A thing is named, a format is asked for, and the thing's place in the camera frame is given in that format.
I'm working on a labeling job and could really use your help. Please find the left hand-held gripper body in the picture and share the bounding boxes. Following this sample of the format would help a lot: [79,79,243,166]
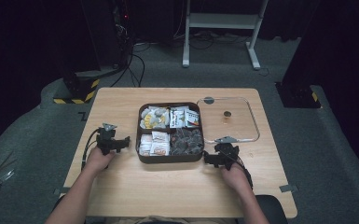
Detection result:
[95,122,121,156]

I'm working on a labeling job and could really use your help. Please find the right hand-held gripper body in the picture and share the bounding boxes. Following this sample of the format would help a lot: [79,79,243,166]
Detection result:
[214,135,241,171]

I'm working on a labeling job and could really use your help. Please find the person's left hand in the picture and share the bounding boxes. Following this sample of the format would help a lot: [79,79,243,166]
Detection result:
[85,146,117,175]

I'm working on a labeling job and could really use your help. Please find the person's right hand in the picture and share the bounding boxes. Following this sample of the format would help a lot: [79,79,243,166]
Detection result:
[219,162,251,193]

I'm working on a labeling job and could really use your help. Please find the pile of dark wrapped candies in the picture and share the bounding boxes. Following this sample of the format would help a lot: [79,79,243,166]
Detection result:
[170,128,205,156]

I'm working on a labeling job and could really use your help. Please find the clear plastic tray lid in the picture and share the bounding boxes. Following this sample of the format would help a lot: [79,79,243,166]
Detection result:
[196,95,261,145]

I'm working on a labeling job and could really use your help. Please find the pile of white orange packets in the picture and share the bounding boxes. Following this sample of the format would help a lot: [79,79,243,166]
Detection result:
[138,130,171,157]

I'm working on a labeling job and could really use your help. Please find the pile of yellow white packets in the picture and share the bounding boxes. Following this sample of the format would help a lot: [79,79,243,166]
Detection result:
[140,106,171,130]

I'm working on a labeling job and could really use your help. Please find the brown divided snack tray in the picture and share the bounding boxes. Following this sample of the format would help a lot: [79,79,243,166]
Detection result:
[135,102,205,165]

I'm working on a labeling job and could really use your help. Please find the white packet red green print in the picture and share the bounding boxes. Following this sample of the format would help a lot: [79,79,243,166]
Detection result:
[184,108,200,128]

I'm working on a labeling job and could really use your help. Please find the white packet with dark print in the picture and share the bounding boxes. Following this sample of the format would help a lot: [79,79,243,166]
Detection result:
[169,106,186,129]

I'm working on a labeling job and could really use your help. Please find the black stand yellow striped base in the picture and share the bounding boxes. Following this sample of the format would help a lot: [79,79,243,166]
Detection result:
[52,68,102,105]

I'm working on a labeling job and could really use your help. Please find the grey tape piece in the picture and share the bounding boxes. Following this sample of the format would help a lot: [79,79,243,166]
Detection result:
[53,187,72,197]
[279,184,299,193]

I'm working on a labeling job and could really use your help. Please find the black chair seat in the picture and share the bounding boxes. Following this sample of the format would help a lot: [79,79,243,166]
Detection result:
[255,194,289,224]

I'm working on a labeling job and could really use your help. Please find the black computer tower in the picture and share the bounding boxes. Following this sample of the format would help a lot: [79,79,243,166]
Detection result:
[111,0,133,67]

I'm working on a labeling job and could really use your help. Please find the white metal stand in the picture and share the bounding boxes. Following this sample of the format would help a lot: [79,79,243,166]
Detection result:
[182,0,270,71]

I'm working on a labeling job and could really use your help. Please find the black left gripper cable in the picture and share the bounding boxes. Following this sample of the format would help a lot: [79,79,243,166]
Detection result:
[80,128,103,172]

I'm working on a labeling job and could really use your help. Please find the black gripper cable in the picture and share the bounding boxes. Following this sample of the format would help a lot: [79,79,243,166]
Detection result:
[80,128,103,172]
[228,154,255,190]

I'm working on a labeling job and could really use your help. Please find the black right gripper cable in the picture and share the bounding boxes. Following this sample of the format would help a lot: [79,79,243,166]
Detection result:
[228,154,255,190]

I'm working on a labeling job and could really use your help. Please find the black floor cables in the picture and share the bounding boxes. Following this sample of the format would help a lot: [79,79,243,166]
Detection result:
[109,31,218,89]

